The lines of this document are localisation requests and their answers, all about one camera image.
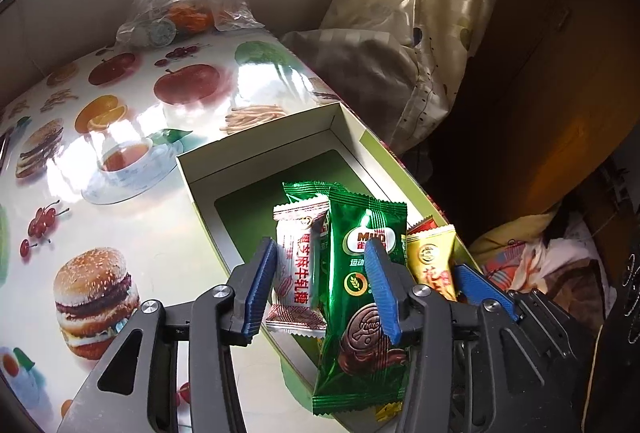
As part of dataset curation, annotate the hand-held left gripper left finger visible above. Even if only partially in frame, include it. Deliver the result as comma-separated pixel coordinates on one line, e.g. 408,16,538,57
57,237,278,433

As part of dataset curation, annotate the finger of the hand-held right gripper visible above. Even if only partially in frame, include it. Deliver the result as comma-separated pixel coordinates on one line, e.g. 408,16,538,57
452,263,523,321

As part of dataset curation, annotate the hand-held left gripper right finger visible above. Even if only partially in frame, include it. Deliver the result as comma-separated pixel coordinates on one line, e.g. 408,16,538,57
364,239,556,433

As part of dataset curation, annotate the white red nougat packet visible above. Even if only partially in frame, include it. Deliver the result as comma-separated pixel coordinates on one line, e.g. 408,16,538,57
265,200,333,339

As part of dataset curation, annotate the small yellow snack packet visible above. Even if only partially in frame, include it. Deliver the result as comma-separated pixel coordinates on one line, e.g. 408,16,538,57
406,224,458,304

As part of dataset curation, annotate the green chocolate wafer packet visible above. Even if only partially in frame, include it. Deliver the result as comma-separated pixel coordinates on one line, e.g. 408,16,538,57
311,187,412,416

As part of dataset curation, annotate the red black snack packet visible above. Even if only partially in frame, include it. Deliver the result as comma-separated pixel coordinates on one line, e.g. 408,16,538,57
407,219,441,236

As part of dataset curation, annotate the green cardboard box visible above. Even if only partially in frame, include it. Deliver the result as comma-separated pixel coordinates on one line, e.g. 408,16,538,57
176,102,481,433

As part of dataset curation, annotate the colourful cloth pile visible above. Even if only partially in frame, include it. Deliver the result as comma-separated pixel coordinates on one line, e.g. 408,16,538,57
467,208,608,314

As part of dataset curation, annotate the brown wooden cabinet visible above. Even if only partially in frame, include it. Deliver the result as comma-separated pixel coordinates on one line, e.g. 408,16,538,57
430,0,640,264

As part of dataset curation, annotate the grey dotted cloth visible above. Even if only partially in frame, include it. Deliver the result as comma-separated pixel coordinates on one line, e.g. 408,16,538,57
280,28,431,154

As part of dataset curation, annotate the round foil lid cup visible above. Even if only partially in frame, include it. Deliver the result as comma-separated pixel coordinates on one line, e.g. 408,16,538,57
147,20,177,46

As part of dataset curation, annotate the orange fruit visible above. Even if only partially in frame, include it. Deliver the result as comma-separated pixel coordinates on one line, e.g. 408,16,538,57
167,0,216,34

